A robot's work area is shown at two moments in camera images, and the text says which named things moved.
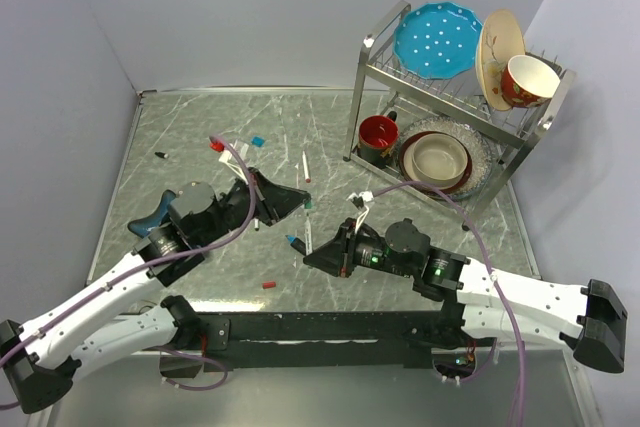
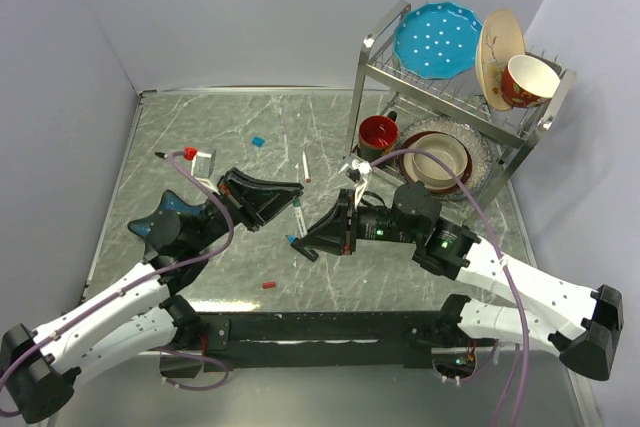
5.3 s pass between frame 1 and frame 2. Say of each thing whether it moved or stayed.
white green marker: moved
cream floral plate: stayed
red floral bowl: stayed
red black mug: stayed
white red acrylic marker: stayed
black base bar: stayed
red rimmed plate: stayed
